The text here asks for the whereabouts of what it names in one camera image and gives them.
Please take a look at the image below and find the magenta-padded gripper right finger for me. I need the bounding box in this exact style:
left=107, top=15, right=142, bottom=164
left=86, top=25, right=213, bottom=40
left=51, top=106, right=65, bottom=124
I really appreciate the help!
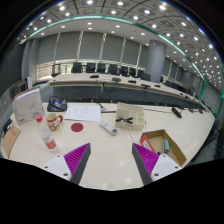
left=131, top=142, right=183, bottom=186

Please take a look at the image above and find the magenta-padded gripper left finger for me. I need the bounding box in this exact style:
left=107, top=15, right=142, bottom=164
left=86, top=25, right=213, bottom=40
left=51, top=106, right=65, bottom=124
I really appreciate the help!
left=43, top=142, right=92, bottom=186

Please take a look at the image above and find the clear red-capped water bottle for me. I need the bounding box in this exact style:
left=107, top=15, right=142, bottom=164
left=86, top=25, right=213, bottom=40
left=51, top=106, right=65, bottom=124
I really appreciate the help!
left=35, top=114, right=58, bottom=153

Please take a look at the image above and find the grey-green eraser block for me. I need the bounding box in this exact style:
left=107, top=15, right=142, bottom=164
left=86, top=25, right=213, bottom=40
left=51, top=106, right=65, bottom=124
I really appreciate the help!
left=161, top=139, right=171, bottom=154

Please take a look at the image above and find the flat round red coaster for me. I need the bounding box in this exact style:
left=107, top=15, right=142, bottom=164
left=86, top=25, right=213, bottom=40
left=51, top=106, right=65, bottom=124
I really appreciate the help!
left=70, top=122, right=85, bottom=133

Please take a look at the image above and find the open brown cardboard box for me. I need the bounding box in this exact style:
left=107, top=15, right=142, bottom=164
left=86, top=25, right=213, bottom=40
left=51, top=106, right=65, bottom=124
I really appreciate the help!
left=139, top=128, right=188, bottom=167

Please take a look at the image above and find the red floral ceramic mug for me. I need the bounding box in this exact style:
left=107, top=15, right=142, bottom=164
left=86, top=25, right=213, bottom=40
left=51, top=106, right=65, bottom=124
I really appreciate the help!
left=45, top=112, right=64, bottom=132

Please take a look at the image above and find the white remote control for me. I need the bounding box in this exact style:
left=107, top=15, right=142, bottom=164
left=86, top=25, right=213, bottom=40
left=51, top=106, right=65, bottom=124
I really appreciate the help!
left=99, top=120, right=119, bottom=136

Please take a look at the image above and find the black clip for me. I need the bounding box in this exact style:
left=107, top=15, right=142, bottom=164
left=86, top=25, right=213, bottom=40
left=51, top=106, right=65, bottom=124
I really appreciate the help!
left=115, top=116, right=134, bottom=125

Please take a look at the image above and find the white printed paper sheet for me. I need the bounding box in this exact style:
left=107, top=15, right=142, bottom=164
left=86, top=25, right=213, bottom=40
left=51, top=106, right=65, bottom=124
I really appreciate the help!
left=64, top=104, right=102, bottom=123

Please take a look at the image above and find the black desk microphone console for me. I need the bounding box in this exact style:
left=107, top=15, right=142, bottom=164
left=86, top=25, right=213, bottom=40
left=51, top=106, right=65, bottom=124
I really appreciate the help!
left=46, top=95, right=68, bottom=113

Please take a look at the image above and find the long curved conference desk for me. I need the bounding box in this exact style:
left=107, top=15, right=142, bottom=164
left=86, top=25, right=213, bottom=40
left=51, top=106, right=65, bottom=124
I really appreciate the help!
left=48, top=72, right=208, bottom=113

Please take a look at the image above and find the brown paper envelope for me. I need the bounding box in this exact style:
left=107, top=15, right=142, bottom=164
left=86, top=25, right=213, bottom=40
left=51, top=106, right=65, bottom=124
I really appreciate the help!
left=1, top=123, right=22, bottom=159

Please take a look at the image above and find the white paper ream box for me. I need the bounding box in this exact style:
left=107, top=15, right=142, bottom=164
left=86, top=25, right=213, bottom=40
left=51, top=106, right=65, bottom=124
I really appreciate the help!
left=11, top=87, right=45, bottom=127

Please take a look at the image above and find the row of black chairs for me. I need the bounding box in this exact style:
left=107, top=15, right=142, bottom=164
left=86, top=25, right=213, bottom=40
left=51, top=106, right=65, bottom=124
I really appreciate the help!
left=70, top=61, right=152, bottom=82

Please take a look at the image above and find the ceiling lights group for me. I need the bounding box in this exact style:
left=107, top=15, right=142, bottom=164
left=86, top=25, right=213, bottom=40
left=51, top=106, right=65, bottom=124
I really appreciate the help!
left=23, top=0, right=221, bottom=88

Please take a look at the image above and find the black device with cable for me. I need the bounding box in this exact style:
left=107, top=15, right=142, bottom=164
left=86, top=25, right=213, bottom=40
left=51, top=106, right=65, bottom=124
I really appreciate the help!
left=2, top=118, right=13, bottom=135

